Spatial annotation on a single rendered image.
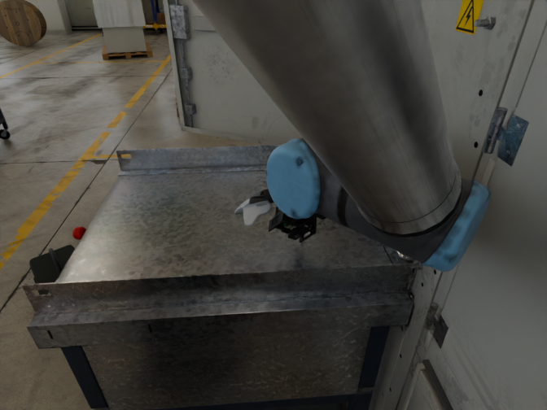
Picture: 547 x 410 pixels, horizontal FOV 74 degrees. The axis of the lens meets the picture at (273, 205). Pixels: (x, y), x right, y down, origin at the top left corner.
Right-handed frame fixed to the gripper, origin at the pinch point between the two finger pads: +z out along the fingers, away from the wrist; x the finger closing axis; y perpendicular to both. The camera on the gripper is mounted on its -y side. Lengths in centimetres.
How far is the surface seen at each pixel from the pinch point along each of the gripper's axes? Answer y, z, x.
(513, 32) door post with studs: -1, -52, 2
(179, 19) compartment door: -73, 18, -32
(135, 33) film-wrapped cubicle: -567, 447, -112
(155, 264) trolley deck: 11.2, 13.0, -18.1
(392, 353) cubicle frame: 21.1, -1.8, 32.4
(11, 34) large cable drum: -635, 661, -358
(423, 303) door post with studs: 16.4, -19.3, 22.8
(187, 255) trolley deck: 8.0, 11.1, -12.3
